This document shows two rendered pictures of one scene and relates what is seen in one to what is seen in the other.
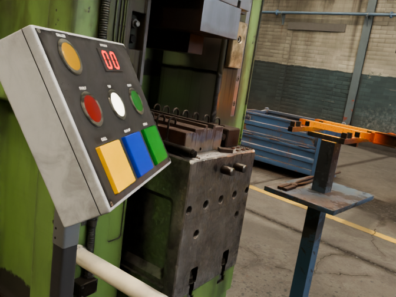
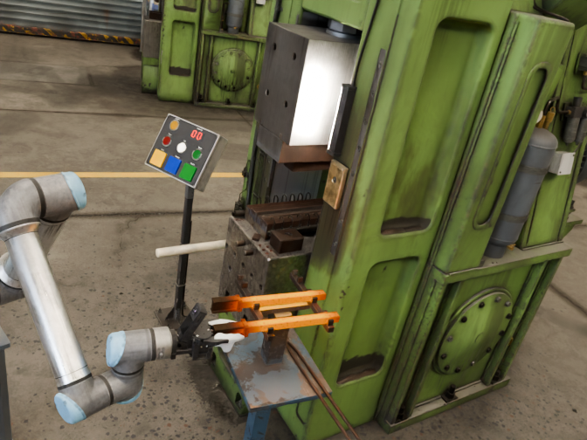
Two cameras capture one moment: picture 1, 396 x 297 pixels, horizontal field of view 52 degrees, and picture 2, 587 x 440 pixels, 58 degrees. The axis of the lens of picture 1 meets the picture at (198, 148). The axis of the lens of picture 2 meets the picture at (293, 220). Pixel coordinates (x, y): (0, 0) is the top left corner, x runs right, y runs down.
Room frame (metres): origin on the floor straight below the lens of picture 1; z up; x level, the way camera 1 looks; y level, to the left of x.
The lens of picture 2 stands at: (2.07, -1.92, 2.04)
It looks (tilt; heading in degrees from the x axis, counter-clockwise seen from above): 27 degrees down; 109
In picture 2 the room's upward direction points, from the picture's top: 12 degrees clockwise
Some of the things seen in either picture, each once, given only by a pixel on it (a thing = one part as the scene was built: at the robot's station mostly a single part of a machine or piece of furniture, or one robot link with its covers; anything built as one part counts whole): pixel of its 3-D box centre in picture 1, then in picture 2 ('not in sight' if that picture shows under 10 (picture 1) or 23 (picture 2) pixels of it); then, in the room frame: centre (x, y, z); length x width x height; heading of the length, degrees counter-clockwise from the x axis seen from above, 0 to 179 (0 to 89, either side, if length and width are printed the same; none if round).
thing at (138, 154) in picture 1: (136, 154); (173, 165); (0.71, 0.11, 1.01); 0.07 x 0.05 x 0.07; 170
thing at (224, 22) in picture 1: (168, 15); (311, 141); (1.36, 0.16, 1.32); 0.42 x 0.20 x 0.10; 55
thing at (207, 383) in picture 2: not in sight; (219, 381); (1.21, -0.05, 0.01); 0.58 x 0.39 x 0.01; 145
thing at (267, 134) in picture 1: (286, 141); not in sight; (5.19, -1.13, 0.36); 1.20 x 0.80 x 0.72; 54
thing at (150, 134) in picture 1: (152, 145); (188, 172); (0.81, 0.09, 1.01); 0.07 x 0.05 x 0.07; 170
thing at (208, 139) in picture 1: (154, 125); (295, 215); (1.36, 0.16, 0.96); 0.42 x 0.20 x 0.09; 55
